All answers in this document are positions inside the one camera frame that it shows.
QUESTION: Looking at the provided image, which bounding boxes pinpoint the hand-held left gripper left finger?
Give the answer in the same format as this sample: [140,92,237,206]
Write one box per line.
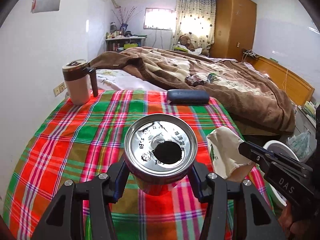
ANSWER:
[31,160,130,240]

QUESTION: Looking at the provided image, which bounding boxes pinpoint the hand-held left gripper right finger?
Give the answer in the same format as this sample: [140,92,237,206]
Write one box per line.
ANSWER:
[190,162,287,240]

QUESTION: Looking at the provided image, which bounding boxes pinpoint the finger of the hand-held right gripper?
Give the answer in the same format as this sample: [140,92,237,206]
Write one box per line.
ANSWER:
[259,146,313,175]
[238,141,273,172]

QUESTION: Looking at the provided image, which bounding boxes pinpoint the white round trash bin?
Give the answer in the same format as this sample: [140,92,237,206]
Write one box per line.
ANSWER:
[262,140,302,207]

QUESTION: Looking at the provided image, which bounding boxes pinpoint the beige paper bag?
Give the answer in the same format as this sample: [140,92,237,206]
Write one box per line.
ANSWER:
[206,126,256,180]

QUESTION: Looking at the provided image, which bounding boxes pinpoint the red soda can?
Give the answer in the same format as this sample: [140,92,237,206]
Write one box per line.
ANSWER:
[124,114,197,197]

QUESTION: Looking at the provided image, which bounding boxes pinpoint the person's right hand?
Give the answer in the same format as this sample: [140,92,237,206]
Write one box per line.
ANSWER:
[280,201,300,239]

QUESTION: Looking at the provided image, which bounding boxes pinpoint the translucent plastic bag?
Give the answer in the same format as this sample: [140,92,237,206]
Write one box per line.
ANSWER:
[286,131,310,159]

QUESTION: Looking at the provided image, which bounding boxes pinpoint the white bedside cabinet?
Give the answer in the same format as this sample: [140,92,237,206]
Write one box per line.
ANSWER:
[295,104,320,143]

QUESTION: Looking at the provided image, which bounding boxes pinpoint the brown patterned blanket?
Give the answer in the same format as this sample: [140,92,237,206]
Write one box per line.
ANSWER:
[90,46,297,134]

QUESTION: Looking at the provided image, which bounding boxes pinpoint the pile of small boxes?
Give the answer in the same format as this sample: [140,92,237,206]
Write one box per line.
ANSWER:
[301,100,320,118]

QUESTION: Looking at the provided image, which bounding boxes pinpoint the red green plaid bed sheet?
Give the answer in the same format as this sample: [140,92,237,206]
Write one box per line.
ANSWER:
[2,89,278,240]

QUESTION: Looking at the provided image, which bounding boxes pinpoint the wooden headboard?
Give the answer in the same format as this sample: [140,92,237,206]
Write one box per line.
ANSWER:
[252,55,315,105]

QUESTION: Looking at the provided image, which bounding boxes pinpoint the dark blue glasses case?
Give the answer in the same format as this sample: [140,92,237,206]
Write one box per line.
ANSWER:
[167,89,210,105]

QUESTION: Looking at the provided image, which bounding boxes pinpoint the dark shiny wrappers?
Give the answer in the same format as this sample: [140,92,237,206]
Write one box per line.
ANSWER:
[184,74,207,86]

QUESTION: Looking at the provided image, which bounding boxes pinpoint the beige brown lidded mug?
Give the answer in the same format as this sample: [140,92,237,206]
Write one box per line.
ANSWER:
[62,59,99,105]

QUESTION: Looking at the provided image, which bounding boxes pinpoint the brown teddy bear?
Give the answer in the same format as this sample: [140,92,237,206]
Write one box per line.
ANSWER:
[177,34,194,50]

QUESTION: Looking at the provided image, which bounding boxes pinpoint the wooden wardrobe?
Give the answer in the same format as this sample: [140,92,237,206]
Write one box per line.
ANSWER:
[209,0,257,59]

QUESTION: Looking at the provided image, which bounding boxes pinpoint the small cluttered shelf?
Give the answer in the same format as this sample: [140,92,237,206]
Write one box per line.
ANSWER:
[105,36,147,53]

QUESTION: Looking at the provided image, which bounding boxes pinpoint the patterned curtain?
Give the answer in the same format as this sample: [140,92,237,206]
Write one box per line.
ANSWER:
[171,0,217,50]

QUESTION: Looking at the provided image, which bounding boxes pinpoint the decorative dry branches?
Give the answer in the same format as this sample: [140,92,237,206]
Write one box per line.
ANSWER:
[112,6,138,30]

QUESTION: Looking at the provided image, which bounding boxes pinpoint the window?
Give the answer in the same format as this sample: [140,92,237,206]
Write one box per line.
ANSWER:
[143,7,176,30]

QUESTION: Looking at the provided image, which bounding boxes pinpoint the beige wall outlet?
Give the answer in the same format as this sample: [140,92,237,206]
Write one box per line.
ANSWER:
[53,81,67,97]

